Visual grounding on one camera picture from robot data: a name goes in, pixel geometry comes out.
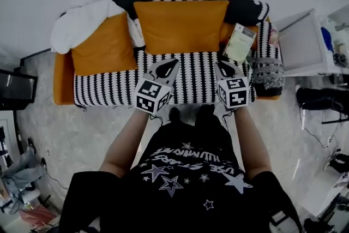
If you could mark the person's shoe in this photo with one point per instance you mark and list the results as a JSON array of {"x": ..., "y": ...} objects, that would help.
[
  {"x": 205, "y": 111},
  {"x": 174, "y": 114}
]

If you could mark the person's black star-print shirt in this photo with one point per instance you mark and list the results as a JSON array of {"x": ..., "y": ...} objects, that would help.
[{"x": 191, "y": 199}]

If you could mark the white table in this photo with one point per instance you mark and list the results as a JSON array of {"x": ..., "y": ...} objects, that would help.
[{"x": 327, "y": 199}]

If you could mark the blue cloth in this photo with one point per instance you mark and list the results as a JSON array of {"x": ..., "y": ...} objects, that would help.
[{"x": 325, "y": 35}]

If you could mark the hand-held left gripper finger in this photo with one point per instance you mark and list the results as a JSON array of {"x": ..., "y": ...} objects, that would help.
[
  {"x": 174, "y": 77},
  {"x": 152, "y": 72}
]

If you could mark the black white striped throw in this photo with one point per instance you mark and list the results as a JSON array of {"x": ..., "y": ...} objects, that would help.
[{"x": 196, "y": 76}]

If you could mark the person's left forearm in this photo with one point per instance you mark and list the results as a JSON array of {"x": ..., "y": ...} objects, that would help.
[{"x": 125, "y": 142}]

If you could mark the black monitor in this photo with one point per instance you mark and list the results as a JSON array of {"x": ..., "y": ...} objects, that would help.
[{"x": 16, "y": 88}]

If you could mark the red plastic bag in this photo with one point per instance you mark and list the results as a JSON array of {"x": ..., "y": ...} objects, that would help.
[{"x": 38, "y": 217}]

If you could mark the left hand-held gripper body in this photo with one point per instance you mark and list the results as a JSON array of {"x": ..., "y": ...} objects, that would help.
[{"x": 151, "y": 95}]

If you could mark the white blanket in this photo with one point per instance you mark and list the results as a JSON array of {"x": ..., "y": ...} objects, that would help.
[{"x": 79, "y": 21}]

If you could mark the person's right shoe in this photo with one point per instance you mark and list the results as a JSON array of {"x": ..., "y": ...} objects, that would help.
[{"x": 205, "y": 111}]

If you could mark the green white booklet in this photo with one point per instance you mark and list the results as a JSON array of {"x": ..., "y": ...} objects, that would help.
[{"x": 240, "y": 43}]

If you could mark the small orange cushion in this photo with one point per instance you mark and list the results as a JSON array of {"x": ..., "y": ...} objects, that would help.
[{"x": 223, "y": 34}]

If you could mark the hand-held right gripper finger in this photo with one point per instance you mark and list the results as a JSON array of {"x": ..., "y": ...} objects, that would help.
[
  {"x": 218, "y": 73},
  {"x": 237, "y": 73}
]

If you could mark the person's left shoe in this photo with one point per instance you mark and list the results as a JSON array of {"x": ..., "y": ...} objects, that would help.
[{"x": 174, "y": 114}]

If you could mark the person's right forearm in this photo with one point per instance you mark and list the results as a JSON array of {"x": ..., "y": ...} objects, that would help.
[{"x": 251, "y": 139}]

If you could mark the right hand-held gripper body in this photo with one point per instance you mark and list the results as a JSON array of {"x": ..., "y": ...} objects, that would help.
[{"x": 234, "y": 94}]

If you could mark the large orange cushion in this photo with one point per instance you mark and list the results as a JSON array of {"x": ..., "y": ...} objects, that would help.
[{"x": 180, "y": 27}]

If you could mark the orange sofa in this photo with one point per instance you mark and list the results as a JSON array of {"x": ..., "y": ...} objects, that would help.
[{"x": 62, "y": 79}]

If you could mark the small floral cloth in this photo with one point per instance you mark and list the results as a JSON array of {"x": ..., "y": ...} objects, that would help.
[{"x": 275, "y": 36}]

